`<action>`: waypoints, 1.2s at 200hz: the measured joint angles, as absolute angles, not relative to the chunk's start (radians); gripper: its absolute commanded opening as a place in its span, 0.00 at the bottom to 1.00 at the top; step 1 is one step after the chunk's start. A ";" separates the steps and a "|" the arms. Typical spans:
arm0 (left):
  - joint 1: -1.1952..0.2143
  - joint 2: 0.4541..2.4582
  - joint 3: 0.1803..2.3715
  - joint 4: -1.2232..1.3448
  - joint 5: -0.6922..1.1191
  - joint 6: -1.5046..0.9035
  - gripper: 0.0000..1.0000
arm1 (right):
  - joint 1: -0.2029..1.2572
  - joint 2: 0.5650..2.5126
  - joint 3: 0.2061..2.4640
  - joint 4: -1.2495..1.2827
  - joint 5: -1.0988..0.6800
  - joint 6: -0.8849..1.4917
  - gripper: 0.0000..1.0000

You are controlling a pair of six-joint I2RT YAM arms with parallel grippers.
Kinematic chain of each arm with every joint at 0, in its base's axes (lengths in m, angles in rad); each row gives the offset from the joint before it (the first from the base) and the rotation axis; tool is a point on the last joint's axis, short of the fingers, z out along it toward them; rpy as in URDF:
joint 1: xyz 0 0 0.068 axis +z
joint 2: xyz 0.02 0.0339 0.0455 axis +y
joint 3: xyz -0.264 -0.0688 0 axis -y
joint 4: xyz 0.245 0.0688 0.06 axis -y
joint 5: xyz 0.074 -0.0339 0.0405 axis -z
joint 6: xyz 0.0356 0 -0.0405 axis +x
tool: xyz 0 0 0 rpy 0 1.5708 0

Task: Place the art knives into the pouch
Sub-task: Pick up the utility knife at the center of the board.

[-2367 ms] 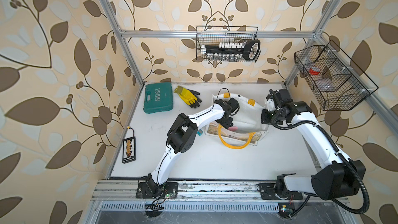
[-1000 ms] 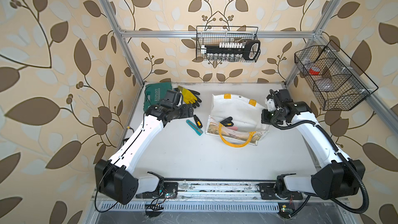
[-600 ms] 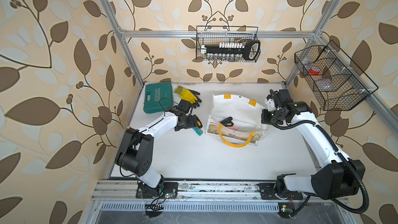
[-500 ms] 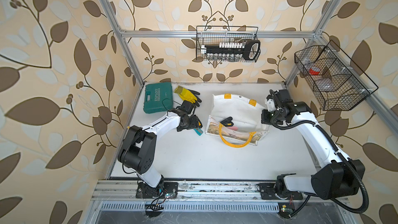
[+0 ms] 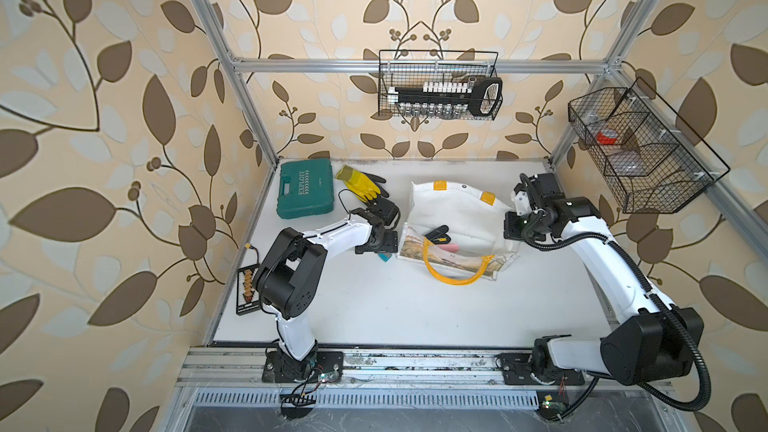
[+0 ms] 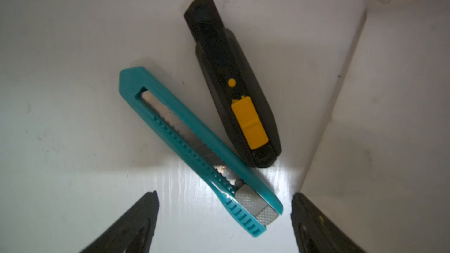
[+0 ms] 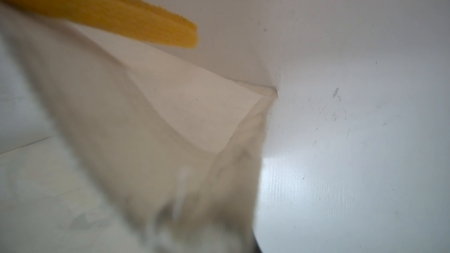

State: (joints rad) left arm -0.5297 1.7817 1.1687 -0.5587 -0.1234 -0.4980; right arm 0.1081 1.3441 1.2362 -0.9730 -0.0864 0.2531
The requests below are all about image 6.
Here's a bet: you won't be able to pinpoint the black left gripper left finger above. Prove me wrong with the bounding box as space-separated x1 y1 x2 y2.
82 191 159 253

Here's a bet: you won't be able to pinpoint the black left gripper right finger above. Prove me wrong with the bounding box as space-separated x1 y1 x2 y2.
291 193 364 253

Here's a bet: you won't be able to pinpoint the teal utility knife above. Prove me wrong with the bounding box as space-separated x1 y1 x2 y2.
119 66 283 237

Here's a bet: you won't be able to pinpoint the white canvas pouch yellow handles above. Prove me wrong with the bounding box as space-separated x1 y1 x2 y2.
301 0 450 253

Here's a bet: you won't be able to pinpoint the short black yellow utility knife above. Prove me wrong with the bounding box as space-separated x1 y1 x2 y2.
184 0 282 168

